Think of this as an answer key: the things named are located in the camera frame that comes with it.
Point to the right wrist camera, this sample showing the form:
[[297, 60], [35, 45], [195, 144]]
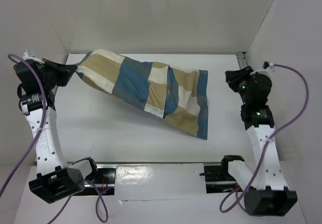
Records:
[[268, 68]]

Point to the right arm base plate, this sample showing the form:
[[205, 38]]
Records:
[[216, 181]]

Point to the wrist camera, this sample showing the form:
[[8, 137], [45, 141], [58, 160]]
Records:
[[268, 68], [27, 78]]

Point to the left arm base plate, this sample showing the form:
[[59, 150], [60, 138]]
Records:
[[105, 179]]

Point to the blue beige patchwork pillowcase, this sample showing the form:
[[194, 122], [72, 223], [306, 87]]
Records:
[[176, 95]]

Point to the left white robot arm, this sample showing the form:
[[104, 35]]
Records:
[[55, 178]]

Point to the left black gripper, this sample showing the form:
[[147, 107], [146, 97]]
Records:
[[56, 71]]

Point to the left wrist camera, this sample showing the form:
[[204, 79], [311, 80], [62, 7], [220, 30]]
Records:
[[27, 78]]

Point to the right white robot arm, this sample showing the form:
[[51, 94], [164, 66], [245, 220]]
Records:
[[264, 191]]

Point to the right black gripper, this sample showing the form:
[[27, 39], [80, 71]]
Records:
[[236, 78]]

